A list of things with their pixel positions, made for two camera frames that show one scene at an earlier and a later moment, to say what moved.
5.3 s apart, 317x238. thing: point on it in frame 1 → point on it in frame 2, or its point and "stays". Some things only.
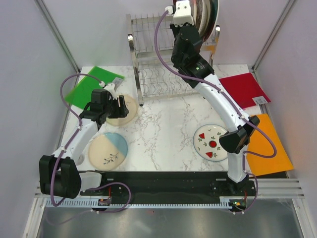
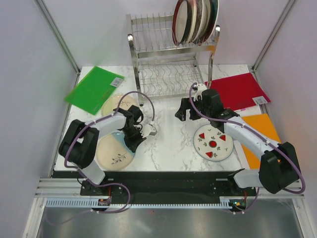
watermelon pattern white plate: x=206 y=143 stays
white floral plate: x=206 y=9 stays
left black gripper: x=121 y=111 → x=132 y=145
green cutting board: x=81 y=93 stays
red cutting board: x=245 y=89 stays
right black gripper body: x=175 y=30 → x=199 y=104
